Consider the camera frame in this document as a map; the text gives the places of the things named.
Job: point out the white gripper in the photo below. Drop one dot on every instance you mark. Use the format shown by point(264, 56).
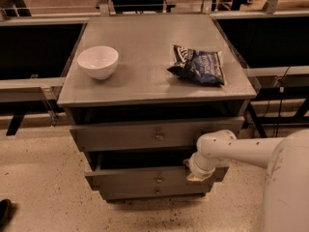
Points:
point(199, 171)

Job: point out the grey drawer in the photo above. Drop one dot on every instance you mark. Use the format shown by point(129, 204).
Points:
point(127, 170)
point(149, 134)
point(132, 193)

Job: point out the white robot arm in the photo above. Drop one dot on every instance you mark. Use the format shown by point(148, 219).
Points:
point(286, 160)

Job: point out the grey top drawer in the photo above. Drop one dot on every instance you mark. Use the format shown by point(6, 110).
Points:
point(149, 134)

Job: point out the grey bottom drawer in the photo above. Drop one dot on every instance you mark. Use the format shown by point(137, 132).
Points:
point(132, 193)

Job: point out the grey drawer cabinet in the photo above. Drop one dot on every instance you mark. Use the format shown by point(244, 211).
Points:
point(141, 88)

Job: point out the blue chip bag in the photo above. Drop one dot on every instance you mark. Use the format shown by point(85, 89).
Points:
point(199, 66)

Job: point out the white ceramic bowl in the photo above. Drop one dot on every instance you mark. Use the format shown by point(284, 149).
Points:
point(98, 62)

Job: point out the right metal railing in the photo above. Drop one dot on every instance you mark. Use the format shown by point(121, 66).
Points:
point(274, 52)

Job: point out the metal railing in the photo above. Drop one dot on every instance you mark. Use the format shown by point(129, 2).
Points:
point(35, 58)
point(274, 52)

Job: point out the black shoe at left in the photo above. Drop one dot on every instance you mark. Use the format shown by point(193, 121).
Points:
point(5, 206)

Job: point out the left metal railing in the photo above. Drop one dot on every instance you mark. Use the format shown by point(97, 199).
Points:
point(35, 58)

